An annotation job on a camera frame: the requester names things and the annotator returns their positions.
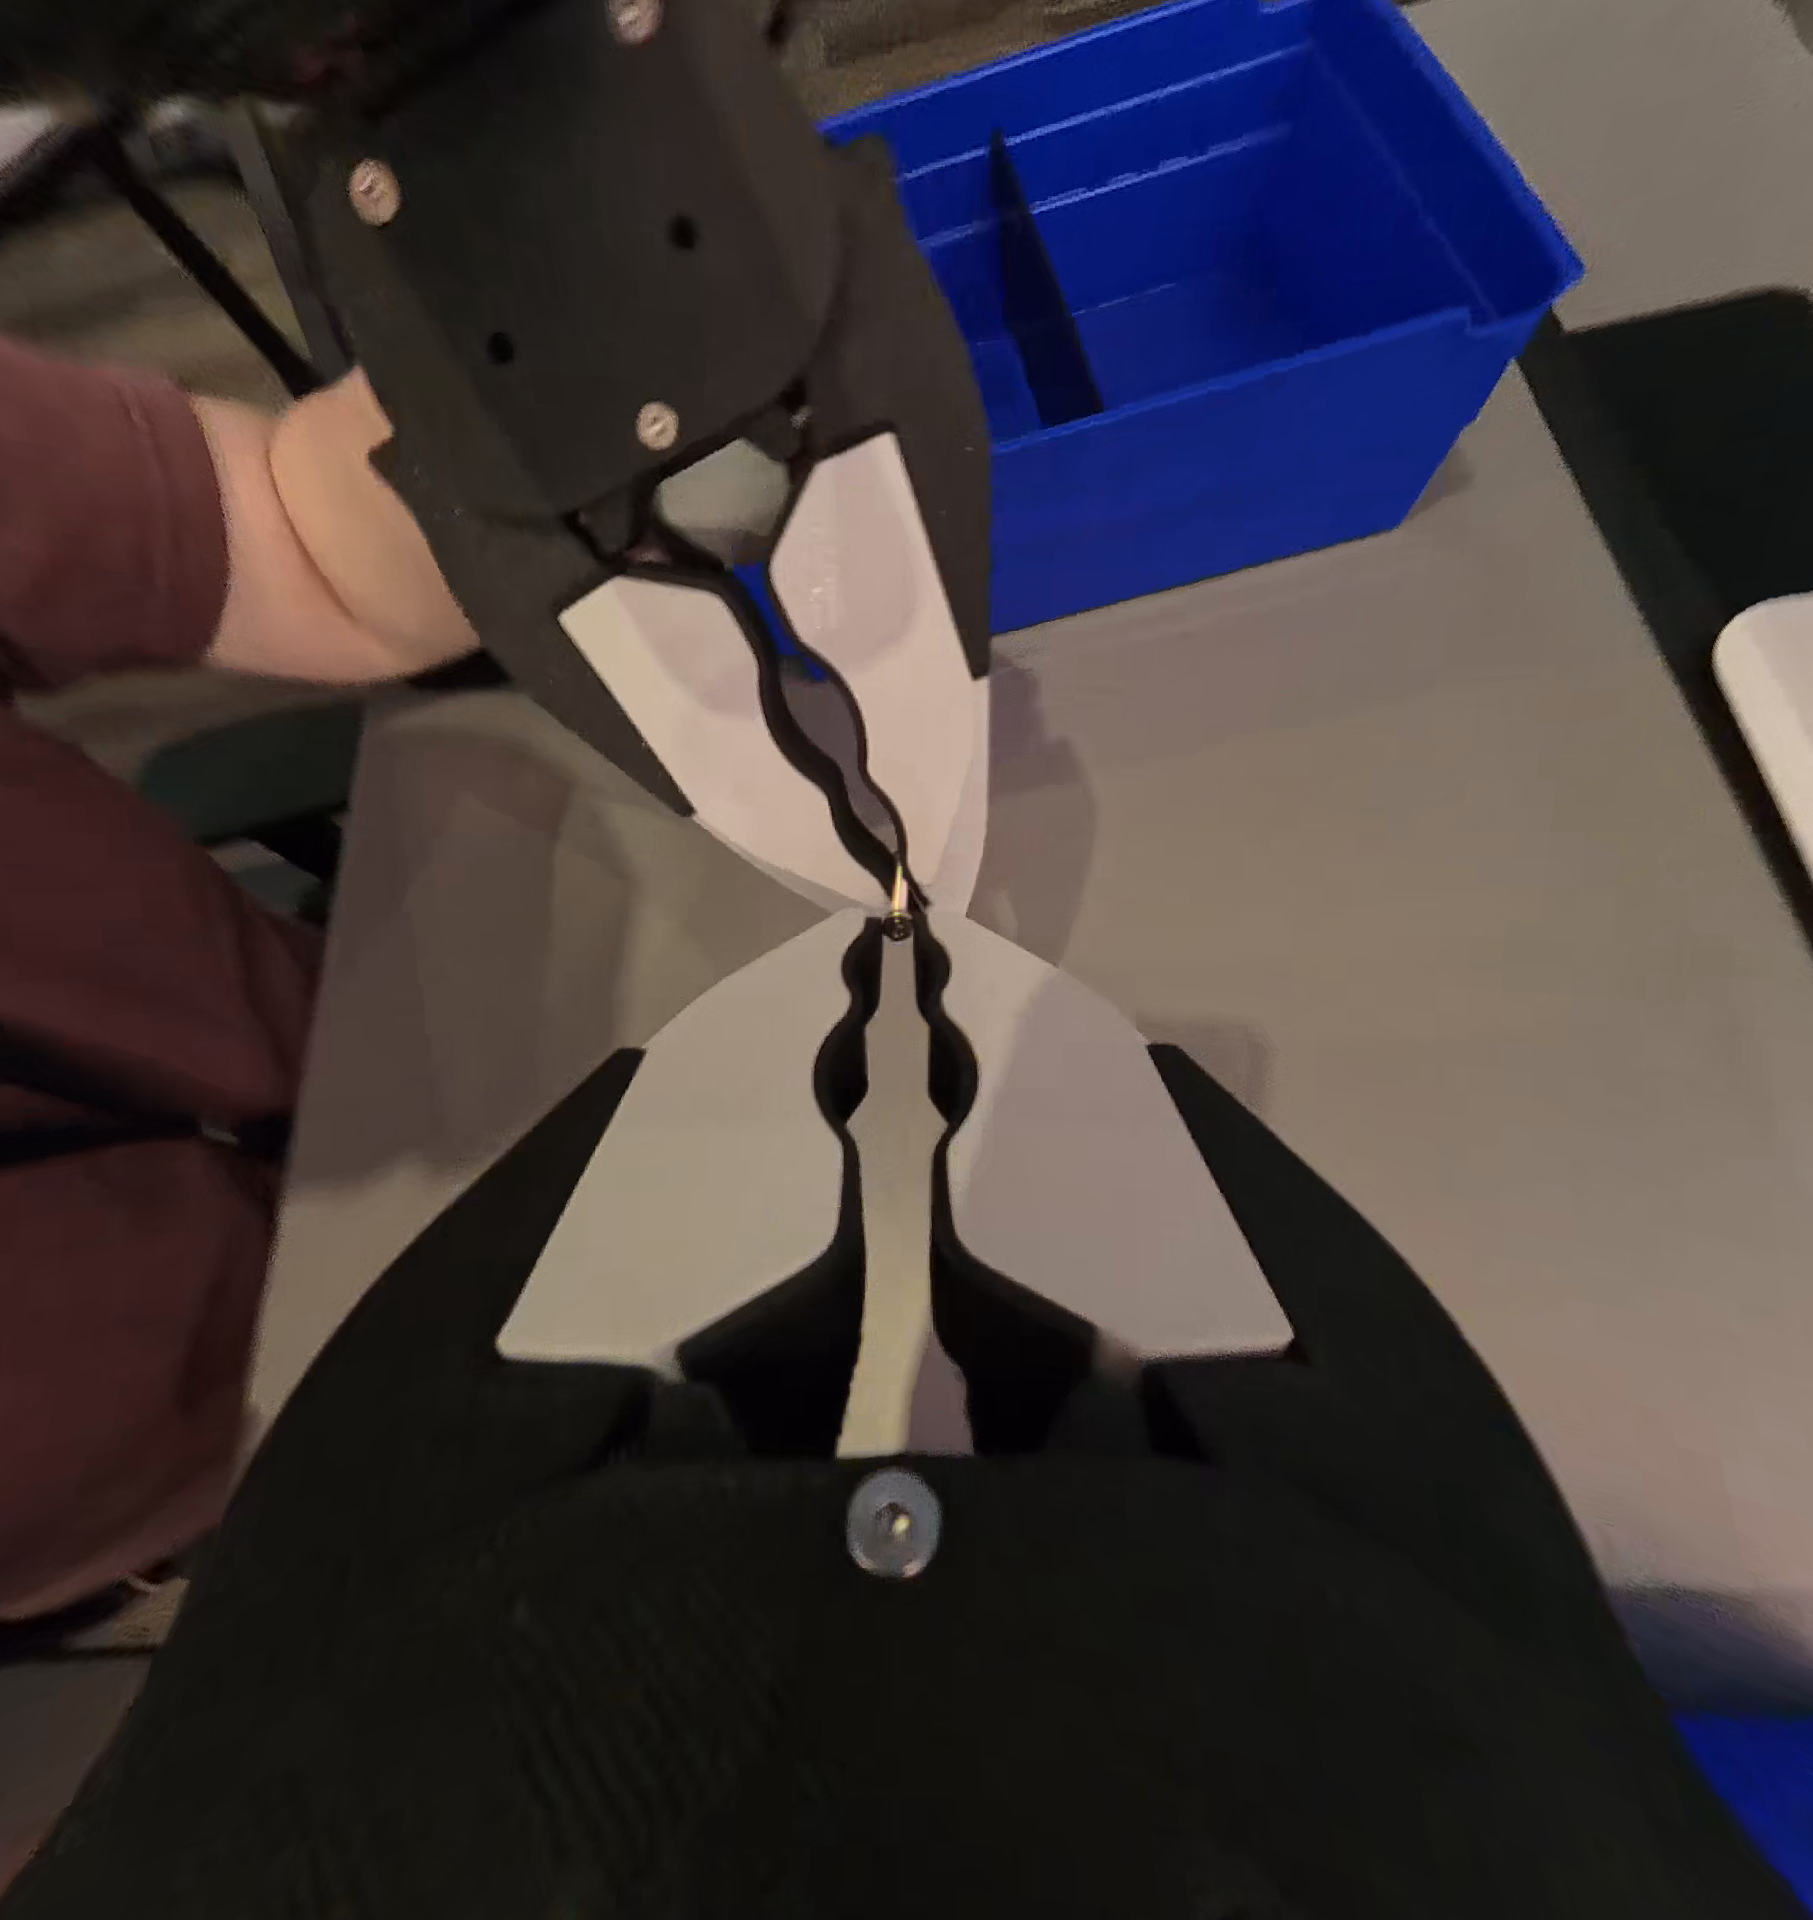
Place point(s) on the black easel stand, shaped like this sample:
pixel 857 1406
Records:
pixel 210 258

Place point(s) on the blue divided plastic bin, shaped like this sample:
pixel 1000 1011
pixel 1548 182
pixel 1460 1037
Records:
pixel 1222 511

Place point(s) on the black bin divider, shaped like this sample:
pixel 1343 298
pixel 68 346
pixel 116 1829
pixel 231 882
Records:
pixel 1048 298

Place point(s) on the person's left forearm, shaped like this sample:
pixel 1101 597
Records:
pixel 337 569

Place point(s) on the white document stand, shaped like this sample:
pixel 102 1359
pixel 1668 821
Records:
pixel 1806 781

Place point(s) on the person in maroon shirt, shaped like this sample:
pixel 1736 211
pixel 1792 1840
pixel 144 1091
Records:
pixel 96 900

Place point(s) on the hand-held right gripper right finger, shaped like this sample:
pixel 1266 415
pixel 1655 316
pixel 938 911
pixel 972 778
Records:
pixel 1102 1185

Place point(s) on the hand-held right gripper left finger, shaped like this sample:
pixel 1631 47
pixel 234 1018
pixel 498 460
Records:
pixel 697 1185

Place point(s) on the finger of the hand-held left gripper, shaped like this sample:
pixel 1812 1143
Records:
pixel 892 631
pixel 697 705

